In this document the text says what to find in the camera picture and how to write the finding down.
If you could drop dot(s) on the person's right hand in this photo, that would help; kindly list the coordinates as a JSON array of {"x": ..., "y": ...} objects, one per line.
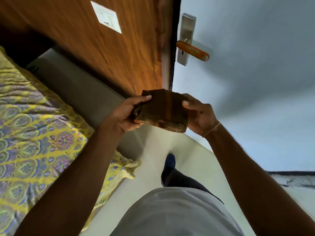
[{"x": 201, "y": 117}]

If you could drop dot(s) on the yellow paisley bed sheet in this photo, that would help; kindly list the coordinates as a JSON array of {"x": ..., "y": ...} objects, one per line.
[{"x": 32, "y": 140}]

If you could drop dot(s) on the blue shoe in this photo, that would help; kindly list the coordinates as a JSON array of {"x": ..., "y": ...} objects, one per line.
[{"x": 169, "y": 167}]

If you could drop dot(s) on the grey shirt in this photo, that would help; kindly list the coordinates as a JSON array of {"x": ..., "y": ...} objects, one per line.
[{"x": 177, "y": 213}]

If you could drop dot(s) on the dark door frame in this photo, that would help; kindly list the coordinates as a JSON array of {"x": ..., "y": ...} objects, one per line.
[{"x": 169, "y": 46}]

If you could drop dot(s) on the brown wooden wall panel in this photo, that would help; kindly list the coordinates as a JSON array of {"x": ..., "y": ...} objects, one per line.
[{"x": 98, "y": 51}]

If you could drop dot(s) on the grey upholstered bed frame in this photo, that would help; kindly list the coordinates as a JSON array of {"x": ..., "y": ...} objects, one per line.
[{"x": 73, "y": 83}]

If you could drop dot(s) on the white door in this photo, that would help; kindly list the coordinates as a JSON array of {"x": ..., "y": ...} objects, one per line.
[{"x": 258, "y": 71}]

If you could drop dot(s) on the person's left forearm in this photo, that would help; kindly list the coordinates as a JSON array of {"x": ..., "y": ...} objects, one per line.
[{"x": 73, "y": 184}]

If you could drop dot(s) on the person's right forearm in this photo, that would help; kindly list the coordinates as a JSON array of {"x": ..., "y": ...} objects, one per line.
[{"x": 258, "y": 189}]

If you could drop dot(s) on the person's right thumb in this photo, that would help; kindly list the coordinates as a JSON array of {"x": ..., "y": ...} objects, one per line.
[{"x": 192, "y": 106}]

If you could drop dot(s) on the white wall switch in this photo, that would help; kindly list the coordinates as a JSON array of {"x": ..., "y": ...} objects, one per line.
[{"x": 106, "y": 17}]

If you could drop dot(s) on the person's left hand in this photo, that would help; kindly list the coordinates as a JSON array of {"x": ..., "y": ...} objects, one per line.
[{"x": 120, "y": 117}]

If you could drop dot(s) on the black trousers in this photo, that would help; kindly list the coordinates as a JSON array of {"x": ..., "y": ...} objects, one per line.
[{"x": 187, "y": 181}]

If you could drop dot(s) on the person's left thumb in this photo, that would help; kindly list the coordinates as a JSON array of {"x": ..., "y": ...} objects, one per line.
[{"x": 139, "y": 99}]

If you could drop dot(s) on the brown cloth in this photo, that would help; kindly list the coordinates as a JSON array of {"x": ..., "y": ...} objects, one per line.
[{"x": 163, "y": 110}]

